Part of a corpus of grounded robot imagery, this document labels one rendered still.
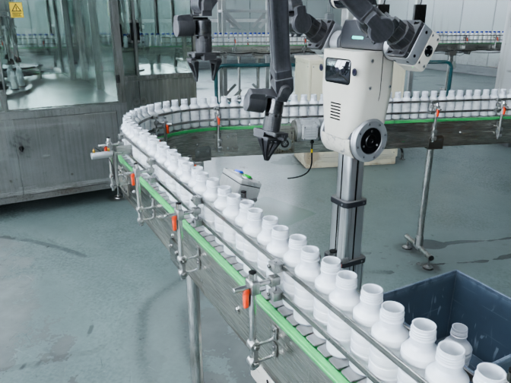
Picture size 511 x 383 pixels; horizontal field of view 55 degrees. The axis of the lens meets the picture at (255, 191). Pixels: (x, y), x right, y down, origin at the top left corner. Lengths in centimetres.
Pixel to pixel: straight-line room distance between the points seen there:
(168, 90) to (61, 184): 254
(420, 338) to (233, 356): 186
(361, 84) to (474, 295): 76
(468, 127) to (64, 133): 311
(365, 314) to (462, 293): 63
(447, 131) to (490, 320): 207
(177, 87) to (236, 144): 378
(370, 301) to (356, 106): 99
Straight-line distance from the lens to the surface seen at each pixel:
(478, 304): 146
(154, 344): 272
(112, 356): 269
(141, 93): 649
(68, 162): 448
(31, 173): 448
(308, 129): 281
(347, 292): 91
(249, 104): 153
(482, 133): 351
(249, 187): 157
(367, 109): 177
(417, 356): 82
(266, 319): 114
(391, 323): 84
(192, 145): 285
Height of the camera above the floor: 161
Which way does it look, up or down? 20 degrees down
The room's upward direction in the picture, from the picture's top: straight up
